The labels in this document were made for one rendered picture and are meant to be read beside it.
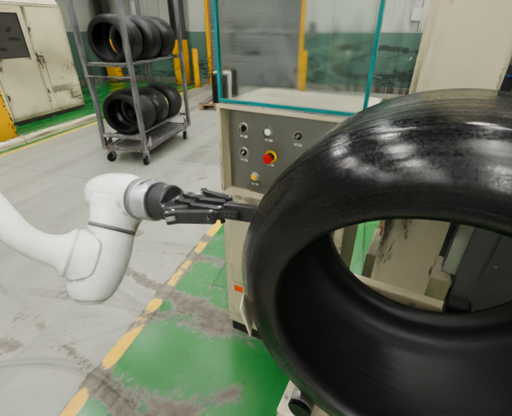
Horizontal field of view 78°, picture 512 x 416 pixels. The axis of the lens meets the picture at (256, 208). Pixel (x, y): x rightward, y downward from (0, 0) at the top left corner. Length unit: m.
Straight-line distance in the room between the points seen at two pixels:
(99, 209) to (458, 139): 0.64
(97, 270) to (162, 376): 1.19
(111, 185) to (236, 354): 1.33
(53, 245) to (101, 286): 0.12
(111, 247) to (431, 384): 0.69
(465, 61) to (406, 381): 0.60
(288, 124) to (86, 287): 0.83
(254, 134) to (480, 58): 0.80
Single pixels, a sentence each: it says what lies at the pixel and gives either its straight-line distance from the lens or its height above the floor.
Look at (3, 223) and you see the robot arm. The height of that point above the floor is 1.20.
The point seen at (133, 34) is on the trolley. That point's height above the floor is 1.45.
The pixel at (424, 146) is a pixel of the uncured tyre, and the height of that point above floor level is 1.42.
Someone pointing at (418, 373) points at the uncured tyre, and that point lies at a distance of 0.79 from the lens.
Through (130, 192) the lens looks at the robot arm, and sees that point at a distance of 0.70.
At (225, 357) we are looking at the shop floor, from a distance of 1.85.
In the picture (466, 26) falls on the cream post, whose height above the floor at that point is 1.52.
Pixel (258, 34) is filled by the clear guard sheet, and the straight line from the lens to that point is 1.18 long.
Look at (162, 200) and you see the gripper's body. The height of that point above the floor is 1.22.
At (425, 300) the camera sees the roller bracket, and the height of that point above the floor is 0.95.
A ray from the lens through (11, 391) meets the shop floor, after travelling 2.11.
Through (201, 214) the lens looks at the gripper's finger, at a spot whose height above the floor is 1.23.
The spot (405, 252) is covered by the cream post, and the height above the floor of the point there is 1.06.
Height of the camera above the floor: 1.52
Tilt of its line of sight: 30 degrees down
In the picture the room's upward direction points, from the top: straight up
